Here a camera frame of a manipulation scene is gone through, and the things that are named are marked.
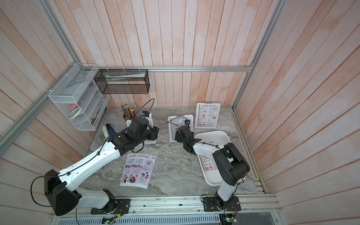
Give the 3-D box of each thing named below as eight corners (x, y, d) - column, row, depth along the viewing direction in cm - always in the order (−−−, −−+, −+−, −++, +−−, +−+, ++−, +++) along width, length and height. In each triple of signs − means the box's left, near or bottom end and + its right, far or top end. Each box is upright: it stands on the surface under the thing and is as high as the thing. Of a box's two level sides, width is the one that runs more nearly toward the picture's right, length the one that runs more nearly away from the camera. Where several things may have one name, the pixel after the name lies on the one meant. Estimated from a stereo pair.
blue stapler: (111, 138, 103) (108, 134, 99) (107, 128, 109) (105, 124, 105) (116, 136, 104) (114, 132, 101) (112, 126, 110) (110, 122, 107)
